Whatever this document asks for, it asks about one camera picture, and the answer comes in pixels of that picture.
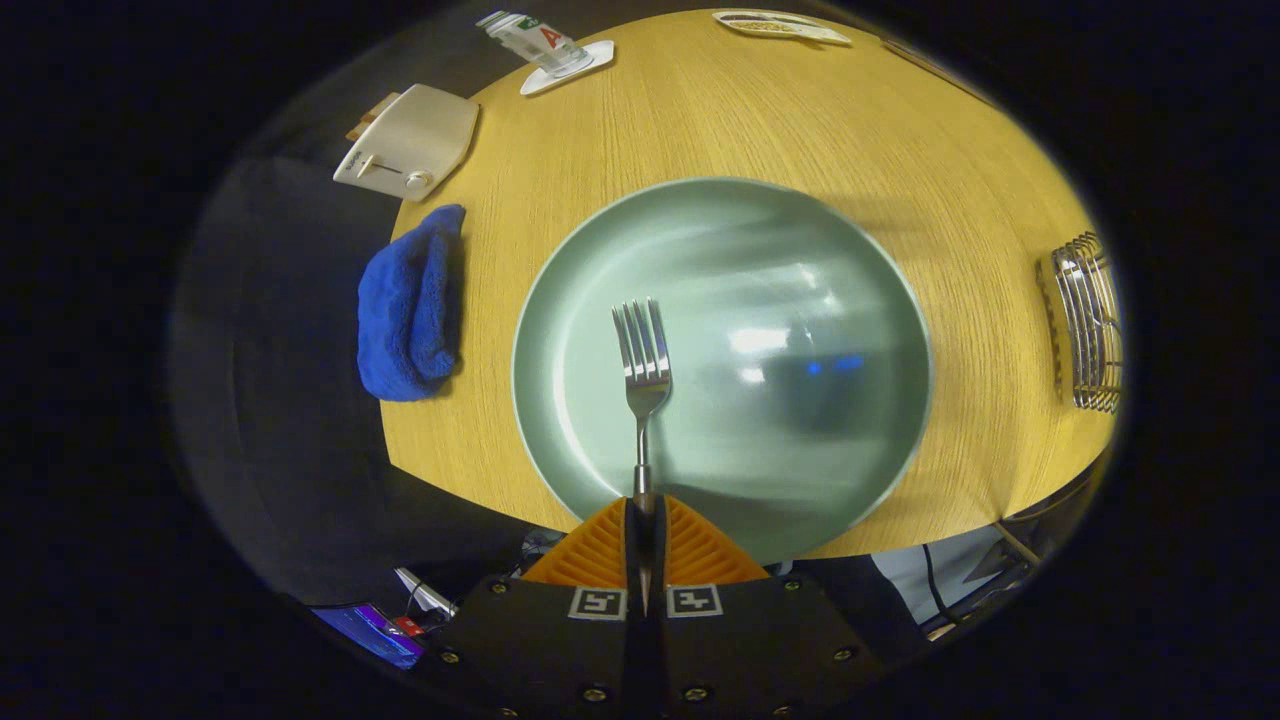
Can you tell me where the white square coaster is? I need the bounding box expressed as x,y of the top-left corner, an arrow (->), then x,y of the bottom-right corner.
519,40 -> 615,97

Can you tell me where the metal wire basket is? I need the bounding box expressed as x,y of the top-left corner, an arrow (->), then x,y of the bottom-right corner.
1050,231 -> 1124,414

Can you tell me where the toast slice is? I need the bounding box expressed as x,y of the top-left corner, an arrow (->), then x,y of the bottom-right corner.
346,92 -> 401,141

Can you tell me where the white divided condiment tray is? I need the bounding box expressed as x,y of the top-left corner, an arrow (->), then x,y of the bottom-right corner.
712,9 -> 853,47

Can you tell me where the phone with lit screen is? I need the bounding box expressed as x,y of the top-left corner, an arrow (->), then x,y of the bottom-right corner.
312,603 -> 426,669

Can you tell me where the small plastic drink bottle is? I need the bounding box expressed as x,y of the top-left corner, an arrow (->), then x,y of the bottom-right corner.
476,10 -> 594,79

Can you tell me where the pale green plate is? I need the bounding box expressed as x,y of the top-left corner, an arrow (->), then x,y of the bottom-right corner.
511,177 -> 935,566

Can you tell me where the blue folded towel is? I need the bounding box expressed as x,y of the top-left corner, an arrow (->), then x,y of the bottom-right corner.
357,204 -> 467,403

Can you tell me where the black cable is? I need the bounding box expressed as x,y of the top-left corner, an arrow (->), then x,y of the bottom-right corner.
920,543 -> 957,626

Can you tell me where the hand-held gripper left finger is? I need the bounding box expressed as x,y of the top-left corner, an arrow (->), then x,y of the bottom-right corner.
415,495 -> 642,720

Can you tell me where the cream toaster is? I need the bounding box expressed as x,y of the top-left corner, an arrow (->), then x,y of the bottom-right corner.
333,84 -> 480,203

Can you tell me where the metal fork with brown handle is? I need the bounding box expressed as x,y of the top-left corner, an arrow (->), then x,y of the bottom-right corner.
612,297 -> 673,613

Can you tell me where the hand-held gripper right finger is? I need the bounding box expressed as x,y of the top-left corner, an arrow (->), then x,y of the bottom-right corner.
650,495 -> 883,720

